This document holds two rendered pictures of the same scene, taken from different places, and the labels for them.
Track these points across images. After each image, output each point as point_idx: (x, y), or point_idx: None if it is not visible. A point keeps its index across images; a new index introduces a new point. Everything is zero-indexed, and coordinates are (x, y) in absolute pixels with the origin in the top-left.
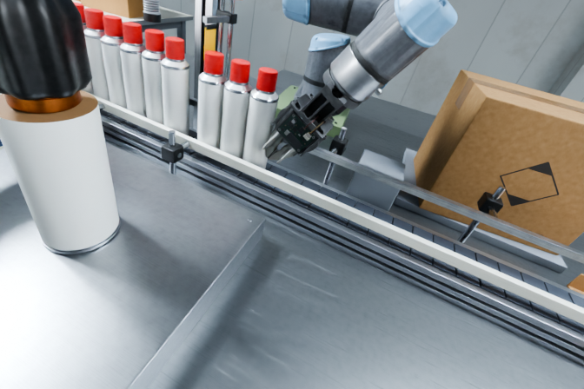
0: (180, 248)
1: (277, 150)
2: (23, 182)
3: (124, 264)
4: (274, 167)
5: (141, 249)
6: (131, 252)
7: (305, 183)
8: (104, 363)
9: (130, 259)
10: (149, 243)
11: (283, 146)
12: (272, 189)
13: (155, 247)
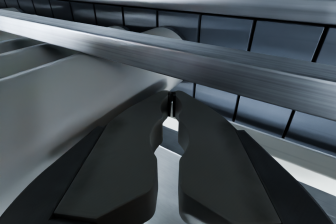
0: (179, 217)
1: (175, 104)
2: None
3: (158, 222)
4: (206, 22)
5: (157, 213)
6: (154, 214)
7: (330, 56)
8: None
9: (158, 219)
10: (157, 208)
11: (179, 135)
12: (233, 115)
13: (162, 212)
